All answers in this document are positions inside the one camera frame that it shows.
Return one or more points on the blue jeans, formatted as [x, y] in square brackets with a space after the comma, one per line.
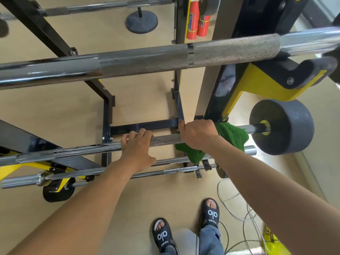
[208, 240]

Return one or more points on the thin steel barbell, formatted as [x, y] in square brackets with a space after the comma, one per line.
[148, 174]

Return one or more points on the person's right forearm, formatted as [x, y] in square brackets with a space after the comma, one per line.
[271, 193]

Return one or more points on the person's left little finger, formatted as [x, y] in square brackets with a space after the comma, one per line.
[124, 140]

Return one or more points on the steel barbell with grey plate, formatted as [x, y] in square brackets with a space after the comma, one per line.
[79, 150]

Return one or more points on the green fluffy cloth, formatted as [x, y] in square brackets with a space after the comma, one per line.
[233, 136]

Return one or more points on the grey rubber weight plate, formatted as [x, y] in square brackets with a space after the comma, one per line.
[289, 127]

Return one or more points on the grey round stand base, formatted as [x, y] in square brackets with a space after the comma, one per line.
[141, 22]

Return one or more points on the person's left forearm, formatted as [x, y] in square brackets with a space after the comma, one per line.
[79, 209]

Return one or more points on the person's right hand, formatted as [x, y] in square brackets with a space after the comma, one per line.
[198, 135]

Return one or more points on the yellow plastic bag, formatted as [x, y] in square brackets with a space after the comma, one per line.
[273, 241]

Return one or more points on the yellow and black bar hook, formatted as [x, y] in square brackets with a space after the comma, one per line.
[31, 169]
[268, 82]

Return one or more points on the person's right thumb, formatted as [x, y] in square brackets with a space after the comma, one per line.
[182, 128]

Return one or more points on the black slide sandal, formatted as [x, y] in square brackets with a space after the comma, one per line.
[162, 235]
[210, 213]

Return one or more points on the person's left hand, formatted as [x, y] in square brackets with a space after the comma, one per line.
[136, 156]

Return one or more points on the person's left thumb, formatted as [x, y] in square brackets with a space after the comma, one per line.
[150, 161]

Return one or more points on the thick knurled steel barbell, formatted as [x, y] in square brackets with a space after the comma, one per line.
[148, 61]

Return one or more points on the black steel rack frame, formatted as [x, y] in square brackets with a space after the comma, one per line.
[107, 111]

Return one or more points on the red fire extinguisher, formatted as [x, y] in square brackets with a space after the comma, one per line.
[192, 21]
[203, 26]

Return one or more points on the person's left middle finger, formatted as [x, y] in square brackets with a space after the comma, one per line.
[140, 135]

